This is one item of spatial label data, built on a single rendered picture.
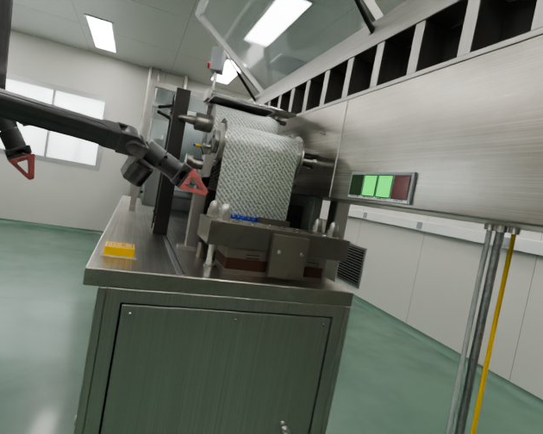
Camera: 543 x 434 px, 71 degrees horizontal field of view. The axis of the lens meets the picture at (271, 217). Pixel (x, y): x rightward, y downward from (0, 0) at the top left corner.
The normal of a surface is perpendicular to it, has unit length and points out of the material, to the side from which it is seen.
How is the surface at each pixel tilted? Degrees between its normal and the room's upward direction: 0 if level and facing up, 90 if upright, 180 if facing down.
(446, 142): 90
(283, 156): 90
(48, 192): 90
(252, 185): 90
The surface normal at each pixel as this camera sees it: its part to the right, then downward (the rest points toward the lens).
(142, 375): 0.34, 0.11
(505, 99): -0.92, -0.15
